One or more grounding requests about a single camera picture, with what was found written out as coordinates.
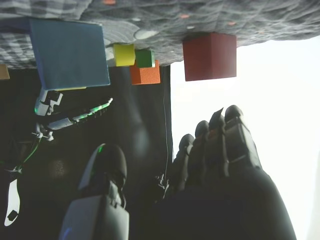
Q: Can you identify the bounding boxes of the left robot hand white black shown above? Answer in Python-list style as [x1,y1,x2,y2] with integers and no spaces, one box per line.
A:
[58,104,298,240]

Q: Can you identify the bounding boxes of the light blue box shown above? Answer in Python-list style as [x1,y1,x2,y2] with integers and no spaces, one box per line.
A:
[29,18,111,91]

